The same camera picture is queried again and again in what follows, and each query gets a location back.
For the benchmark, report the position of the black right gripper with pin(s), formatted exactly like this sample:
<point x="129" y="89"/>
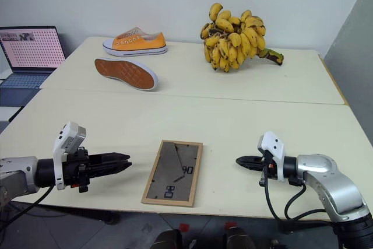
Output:
<point x="269" y="170"/>

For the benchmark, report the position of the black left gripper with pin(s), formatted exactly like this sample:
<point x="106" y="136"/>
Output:
<point x="76" y="170"/>

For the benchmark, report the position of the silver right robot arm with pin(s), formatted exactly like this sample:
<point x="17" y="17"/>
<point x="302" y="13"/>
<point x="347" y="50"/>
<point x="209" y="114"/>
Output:
<point x="320" y="168"/>

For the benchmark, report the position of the open blue laptop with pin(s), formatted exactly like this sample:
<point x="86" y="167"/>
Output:
<point x="29" y="50"/>

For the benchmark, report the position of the wooden framed rectangular clock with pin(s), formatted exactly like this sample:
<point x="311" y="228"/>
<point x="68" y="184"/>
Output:
<point x="172" y="173"/>

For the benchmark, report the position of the dark rounded shape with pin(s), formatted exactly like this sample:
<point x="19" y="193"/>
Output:
<point x="239" y="240"/>
<point x="170" y="240"/>

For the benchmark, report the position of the orange canvas sneaker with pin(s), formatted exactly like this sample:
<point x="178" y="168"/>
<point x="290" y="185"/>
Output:
<point x="125" y="72"/>
<point x="140" y="43"/>

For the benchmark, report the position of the yellow banana bunch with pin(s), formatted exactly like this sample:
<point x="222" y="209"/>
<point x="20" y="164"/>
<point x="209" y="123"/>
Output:
<point x="233" y="42"/>

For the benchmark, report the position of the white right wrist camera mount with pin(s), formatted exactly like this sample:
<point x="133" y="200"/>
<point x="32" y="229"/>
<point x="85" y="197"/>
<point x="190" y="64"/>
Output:
<point x="274" y="147"/>

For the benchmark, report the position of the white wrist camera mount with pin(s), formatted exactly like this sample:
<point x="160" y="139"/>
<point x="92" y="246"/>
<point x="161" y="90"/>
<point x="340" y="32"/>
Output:
<point x="68" y="139"/>
<point x="274" y="147"/>

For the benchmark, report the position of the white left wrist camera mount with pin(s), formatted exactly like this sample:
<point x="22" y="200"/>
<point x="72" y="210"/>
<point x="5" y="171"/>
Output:
<point x="68" y="139"/>

